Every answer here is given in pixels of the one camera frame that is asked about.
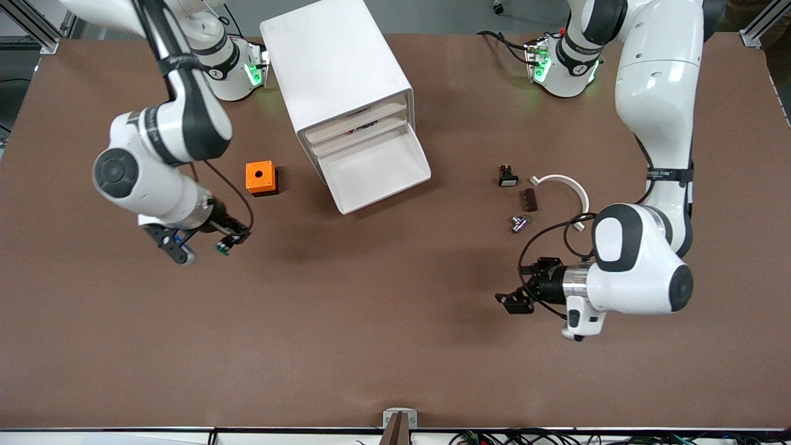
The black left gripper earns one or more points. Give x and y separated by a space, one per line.
547 282

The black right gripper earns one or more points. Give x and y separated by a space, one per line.
222 222

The green push button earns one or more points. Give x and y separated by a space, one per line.
222 248

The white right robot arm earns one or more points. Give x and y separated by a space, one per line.
160 130

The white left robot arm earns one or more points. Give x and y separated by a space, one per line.
655 93

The chrome tee pipe fitting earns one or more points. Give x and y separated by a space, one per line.
519 224

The orange box with hole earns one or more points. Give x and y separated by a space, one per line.
259 176

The brown terminal block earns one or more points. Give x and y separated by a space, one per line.
530 200

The white curved plastic clamp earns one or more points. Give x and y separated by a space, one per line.
559 178

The red black small part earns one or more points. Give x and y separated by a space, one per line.
366 127

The brown flat strip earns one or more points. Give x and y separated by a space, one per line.
397 432

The black switch white face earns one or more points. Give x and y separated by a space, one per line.
508 180

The grey metal bracket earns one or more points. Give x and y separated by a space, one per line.
390 417

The white table edge rail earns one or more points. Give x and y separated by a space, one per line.
93 437

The aluminium frame profile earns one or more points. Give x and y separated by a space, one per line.
31 25
763 28

